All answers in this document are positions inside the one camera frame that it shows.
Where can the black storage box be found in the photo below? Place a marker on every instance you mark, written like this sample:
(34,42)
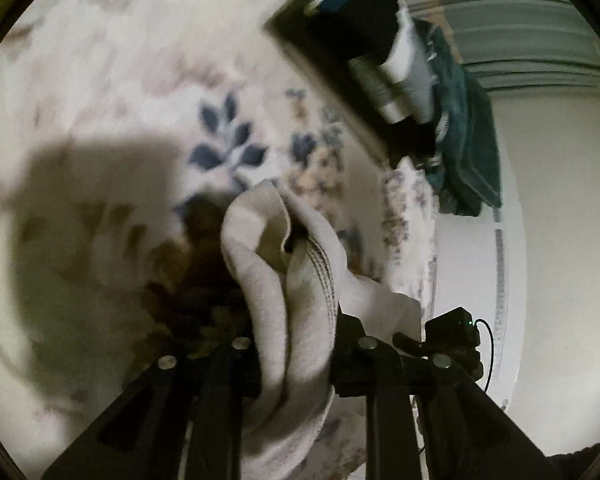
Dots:
(321,37)

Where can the dark green folded clothes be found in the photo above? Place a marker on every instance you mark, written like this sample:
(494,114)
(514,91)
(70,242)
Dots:
(465,169)

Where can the beige small garment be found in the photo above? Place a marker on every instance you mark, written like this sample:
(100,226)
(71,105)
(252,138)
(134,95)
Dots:
(294,274)

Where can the folded white grey clothes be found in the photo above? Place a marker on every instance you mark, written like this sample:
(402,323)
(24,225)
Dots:
(403,86)

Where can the floral patterned bed cover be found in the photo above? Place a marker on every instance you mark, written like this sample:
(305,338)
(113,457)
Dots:
(121,122)

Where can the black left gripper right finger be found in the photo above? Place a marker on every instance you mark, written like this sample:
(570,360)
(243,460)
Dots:
(426,418)

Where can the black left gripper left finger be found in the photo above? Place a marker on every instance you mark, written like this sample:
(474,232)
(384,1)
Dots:
(181,419)

